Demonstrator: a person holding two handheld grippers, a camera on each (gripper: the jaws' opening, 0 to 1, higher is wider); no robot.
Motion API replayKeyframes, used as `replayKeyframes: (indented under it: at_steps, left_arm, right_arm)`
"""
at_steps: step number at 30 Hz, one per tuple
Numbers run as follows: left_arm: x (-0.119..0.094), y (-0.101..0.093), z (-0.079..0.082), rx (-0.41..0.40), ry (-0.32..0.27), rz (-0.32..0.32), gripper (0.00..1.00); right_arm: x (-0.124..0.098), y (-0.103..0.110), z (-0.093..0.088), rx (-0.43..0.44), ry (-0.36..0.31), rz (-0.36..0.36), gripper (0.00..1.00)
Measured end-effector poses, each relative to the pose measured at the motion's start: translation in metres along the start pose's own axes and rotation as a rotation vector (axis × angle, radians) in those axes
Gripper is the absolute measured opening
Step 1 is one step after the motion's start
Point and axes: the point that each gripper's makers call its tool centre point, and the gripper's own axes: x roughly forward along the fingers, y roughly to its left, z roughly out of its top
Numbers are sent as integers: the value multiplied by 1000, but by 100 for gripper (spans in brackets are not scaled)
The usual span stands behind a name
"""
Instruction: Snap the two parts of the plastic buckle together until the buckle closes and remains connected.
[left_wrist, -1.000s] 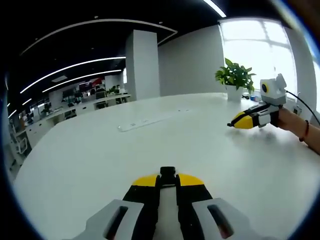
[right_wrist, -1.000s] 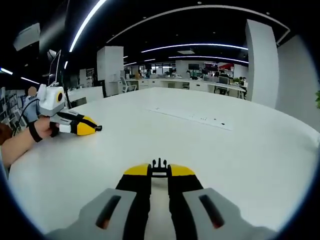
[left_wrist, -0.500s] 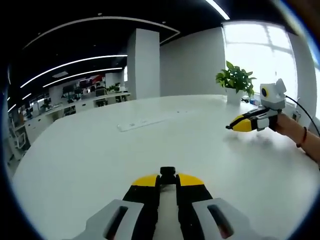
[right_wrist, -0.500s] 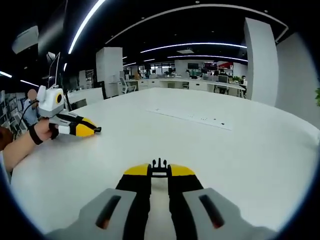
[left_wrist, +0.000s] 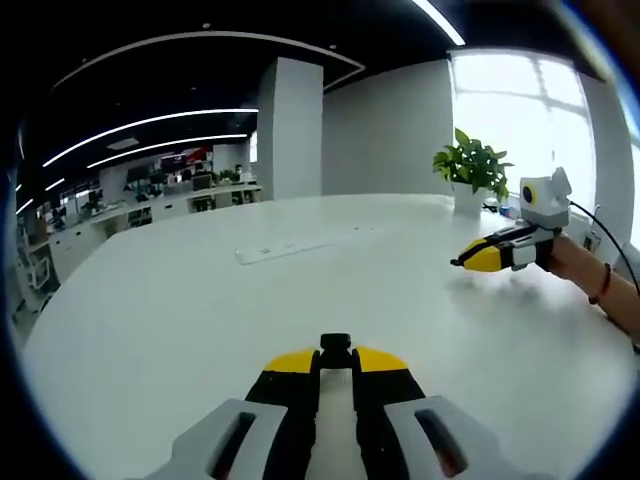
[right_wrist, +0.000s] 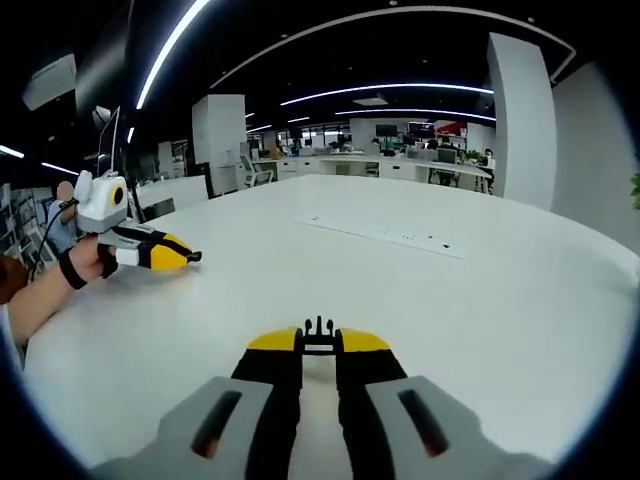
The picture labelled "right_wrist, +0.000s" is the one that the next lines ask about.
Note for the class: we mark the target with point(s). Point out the dark wall screen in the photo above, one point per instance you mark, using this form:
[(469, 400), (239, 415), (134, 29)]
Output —
[(386, 130), (421, 127)]

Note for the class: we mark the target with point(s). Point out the white ceiling conduit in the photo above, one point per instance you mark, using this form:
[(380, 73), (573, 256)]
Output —
[(350, 25)]

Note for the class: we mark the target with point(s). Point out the white shelving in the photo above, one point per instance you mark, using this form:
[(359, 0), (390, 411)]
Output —
[(20, 220)]

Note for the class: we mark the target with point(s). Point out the row of white desks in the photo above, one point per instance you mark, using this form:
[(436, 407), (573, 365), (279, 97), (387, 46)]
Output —
[(350, 167)]

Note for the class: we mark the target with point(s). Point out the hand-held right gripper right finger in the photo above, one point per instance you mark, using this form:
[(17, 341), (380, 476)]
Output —
[(370, 390)]

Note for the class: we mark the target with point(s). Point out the black plastic buckle pronged part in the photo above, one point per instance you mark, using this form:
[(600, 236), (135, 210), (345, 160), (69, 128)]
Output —
[(319, 327)]

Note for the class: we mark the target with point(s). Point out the dark hanging panel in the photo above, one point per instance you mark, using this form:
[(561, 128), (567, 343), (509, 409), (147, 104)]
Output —
[(102, 55)]

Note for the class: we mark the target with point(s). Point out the white ceiling air conditioner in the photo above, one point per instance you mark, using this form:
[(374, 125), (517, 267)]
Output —
[(50, 82)]

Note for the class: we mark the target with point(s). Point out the short ceiling light strip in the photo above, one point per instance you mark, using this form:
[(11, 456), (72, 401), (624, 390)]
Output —
[(11, 151), (60, 168)]

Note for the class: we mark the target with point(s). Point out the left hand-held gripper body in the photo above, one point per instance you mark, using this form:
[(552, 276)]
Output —
[(100, 205)]

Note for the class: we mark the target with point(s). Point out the potted green plant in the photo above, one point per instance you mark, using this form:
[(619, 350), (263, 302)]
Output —
[(636, 192)]

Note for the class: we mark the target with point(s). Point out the person's left hand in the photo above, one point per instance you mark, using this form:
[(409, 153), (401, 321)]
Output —
[(87, 262)]

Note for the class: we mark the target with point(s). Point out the long ceiling light strip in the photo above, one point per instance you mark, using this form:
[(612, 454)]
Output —
[(165, 55)]

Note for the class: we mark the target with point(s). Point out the white office chair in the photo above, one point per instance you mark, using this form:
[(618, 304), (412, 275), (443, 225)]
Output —
[(260, 170)]

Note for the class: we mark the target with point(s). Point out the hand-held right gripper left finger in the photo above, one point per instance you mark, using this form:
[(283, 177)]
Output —
[(270, 390)]

